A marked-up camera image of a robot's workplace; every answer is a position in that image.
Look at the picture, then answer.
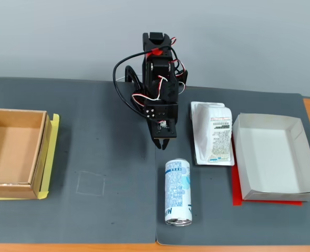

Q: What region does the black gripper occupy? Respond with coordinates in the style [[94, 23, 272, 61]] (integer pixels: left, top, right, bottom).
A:
[[143, 103, 179, 151]]

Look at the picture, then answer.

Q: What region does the white blue drink can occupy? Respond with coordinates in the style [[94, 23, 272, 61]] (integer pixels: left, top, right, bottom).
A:
[[164, 158, 193, 227]]

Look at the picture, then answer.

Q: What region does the white paper box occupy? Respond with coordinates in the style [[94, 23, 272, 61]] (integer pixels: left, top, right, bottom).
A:
[[231, 112, 310, 203]]

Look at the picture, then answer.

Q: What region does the brown cardboard box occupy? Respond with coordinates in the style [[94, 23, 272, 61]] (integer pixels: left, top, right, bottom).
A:
[[0, 108, 51, 200]]

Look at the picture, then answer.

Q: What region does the white plastic food package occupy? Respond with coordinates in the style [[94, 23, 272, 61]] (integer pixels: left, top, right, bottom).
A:
[[190, 101, 235, 166]]

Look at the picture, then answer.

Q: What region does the grey table mat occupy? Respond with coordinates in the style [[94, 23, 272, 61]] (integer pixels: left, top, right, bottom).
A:
[[0, 78, 157, 245], [154, 86, 310, 247]]

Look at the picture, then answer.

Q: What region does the red paper sheet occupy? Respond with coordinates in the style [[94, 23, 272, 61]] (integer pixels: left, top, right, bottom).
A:
[[231, 136, 303, 207]]

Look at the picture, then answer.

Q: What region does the yellow paper sheet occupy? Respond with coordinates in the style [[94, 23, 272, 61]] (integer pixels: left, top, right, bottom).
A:
[[0, 113, 61, 201]]

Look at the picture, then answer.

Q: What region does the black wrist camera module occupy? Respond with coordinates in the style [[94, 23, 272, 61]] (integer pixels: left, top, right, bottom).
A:
[[151, 118, 178, 140]]

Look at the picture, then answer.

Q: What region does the thick black cable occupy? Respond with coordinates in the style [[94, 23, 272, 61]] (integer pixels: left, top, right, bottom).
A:
[[112, 46, 172, 120]]

